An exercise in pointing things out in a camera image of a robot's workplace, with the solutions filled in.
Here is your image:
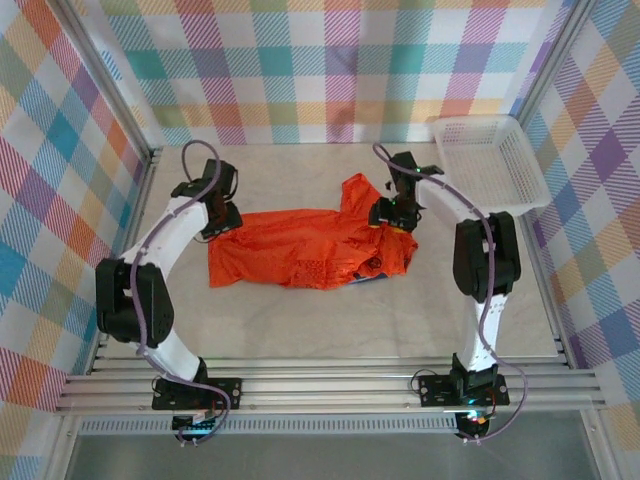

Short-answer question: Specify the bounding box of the white plastic mesh basket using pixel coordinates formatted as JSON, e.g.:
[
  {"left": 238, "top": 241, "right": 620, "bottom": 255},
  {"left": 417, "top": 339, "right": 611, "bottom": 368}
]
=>
[{"left": 430, "top": 114, "right": 553, "bottom": 220}]

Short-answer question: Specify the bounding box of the aluminium side rail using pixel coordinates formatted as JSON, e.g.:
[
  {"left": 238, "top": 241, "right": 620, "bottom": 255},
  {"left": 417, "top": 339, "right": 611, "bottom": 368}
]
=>
[
  {"left": 517, "top": 214, "right": 576, "bottom": 371},
  {"left": 87, "top": 147, "right": 164, "bottom": 374}
]

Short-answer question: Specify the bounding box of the orange printed t-shirt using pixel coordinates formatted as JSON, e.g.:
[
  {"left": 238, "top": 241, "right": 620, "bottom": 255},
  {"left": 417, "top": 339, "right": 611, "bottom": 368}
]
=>
[{"left": 207, "top": 172, "right": 420, "bottom": 292}]

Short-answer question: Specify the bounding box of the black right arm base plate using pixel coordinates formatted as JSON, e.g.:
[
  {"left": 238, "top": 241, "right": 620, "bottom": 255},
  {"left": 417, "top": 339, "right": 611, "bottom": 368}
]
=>
[{"left": 418, "top": 373, "right": 510, "bottom": 407}]

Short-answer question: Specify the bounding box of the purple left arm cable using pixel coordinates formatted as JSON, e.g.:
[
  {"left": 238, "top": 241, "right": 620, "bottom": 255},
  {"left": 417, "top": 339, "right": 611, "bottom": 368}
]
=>
[{"left": 130, "top": 140, "right": 232, "bottom": 446}]

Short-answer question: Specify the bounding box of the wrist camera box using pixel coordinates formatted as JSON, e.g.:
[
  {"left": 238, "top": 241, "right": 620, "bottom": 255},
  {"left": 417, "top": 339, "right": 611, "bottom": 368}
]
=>
[
  {"left": 387, "top": 152, "right": 417, "bottom": 175},
  {"left": 201, "top": 158, "right": 240, "bottom": 196}
]

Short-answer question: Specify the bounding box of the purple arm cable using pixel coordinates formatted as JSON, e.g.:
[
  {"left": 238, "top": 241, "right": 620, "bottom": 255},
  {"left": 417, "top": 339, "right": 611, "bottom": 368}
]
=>
[
  {"left": 372, "top": 142, "right": 530, "bottom": 444},
  {"left": 130, "top": 140, "right": 232, "bottom": 446}
]

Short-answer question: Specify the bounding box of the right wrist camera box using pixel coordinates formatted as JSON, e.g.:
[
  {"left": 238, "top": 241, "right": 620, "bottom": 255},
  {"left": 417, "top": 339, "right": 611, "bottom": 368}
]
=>
[{"left": 387, "top": 152, "right": 417, "bottom": 175}]

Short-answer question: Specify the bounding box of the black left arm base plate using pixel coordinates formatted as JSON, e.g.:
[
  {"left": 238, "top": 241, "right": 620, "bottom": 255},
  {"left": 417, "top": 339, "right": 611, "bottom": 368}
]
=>
[{"left": 151, "top": 377, "right": 244, "bottom": 412}]

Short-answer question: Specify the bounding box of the aluminium frame rail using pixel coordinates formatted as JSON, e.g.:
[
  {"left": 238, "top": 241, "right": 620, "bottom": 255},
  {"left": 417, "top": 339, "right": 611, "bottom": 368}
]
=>
[{"left": 54, "top": 357, "right": 609, "bottom": 414}]

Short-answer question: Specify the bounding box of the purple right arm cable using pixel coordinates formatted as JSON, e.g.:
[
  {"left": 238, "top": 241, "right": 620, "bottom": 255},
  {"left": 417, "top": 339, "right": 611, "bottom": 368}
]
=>
[{"left": 372, "top": 142, "right": 530, "bottom": 444}]

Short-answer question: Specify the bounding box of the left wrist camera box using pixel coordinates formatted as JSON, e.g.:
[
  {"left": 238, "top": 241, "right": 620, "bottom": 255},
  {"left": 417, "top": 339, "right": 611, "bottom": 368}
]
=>
[{"left": 201, "top": 158, "right": 240, "bottom": 196}]

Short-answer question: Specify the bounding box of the slotted grey cable duct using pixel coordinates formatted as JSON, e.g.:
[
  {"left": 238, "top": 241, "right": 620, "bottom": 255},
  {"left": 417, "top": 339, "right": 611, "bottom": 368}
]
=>
[{"left": 79, "top": 418, "right": 459, "bottom": 435}]

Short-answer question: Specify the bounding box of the aluminium frame post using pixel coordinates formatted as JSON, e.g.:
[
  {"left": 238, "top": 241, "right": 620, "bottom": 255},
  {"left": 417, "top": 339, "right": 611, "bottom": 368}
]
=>
[
  {"left": 47, "top": 0, "right": 162, "bottom": 161},
  {"left": 513, "top": 0, "right": 600, "bottom": 129}
]

